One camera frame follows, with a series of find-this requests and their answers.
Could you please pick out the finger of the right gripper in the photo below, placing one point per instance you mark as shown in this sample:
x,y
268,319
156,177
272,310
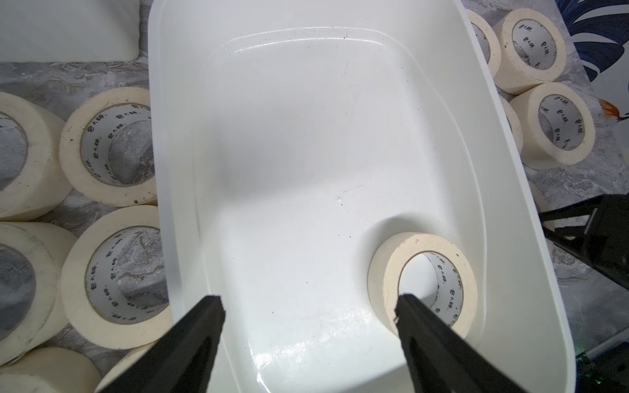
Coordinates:
x,y
572,240
584,208

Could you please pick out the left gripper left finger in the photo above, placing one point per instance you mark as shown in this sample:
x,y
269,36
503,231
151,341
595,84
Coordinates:
x,y
182,360

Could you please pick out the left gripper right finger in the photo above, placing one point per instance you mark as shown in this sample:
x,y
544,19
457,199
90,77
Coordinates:
x,y
438,359

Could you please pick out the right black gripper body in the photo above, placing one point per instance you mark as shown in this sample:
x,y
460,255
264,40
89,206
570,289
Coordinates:
x,y
607,239

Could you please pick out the cream masking tape roll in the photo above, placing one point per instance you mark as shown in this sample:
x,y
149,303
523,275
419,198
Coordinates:
x,y
487,40
533,51
557,126
94,304
39,184
32,258
85,147
120,367
50,369
431,268
541,204
514,124

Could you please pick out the white plastic storage tray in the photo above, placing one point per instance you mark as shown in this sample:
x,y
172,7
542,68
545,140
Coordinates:
x,y
291,139

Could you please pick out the brown lidded storage case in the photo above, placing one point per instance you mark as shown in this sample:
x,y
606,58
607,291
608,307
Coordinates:
x,y
69,31

